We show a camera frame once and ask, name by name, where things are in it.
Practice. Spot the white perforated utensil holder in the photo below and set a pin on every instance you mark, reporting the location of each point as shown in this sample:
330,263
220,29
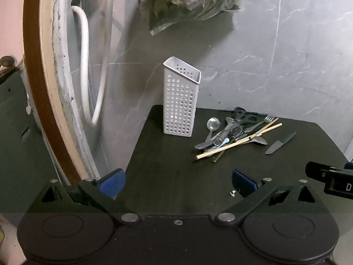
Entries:
179,102

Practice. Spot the steel skimmer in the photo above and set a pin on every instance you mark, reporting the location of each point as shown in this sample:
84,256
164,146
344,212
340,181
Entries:
236,131

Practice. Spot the dark cabinet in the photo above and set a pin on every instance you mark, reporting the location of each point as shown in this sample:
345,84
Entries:
16,143

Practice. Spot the banded wooden chopstick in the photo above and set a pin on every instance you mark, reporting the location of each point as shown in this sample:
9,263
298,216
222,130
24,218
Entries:
234,145

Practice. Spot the black scissors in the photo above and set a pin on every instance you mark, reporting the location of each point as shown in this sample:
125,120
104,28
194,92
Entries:
240,114

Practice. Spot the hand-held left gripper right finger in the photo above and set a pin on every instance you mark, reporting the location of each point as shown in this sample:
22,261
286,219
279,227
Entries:
244,183

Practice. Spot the brass knob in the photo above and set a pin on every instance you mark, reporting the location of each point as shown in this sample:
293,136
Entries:
7,60

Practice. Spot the curved wooden frame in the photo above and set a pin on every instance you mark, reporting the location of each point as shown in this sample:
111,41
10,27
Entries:
33,60

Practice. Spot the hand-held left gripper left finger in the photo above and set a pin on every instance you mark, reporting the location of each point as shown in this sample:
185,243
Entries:
111,185

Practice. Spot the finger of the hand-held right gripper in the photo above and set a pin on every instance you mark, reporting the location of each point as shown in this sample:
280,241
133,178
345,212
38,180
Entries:
336,176

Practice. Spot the small white scrap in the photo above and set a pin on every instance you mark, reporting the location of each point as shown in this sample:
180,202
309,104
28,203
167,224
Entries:
233,194

